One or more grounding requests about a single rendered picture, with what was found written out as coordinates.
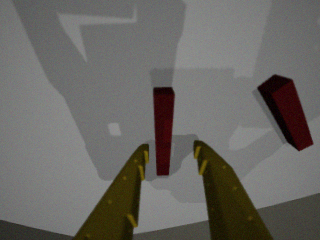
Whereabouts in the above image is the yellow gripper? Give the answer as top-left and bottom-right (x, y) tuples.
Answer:
(72, 140), (274, 240)

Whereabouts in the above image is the dark red rectangular block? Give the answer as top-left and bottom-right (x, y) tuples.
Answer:
(257, 74), (313, 151)

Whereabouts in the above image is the dark red rectangular bar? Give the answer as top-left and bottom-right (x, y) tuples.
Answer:
(153, 87), (175, 176)

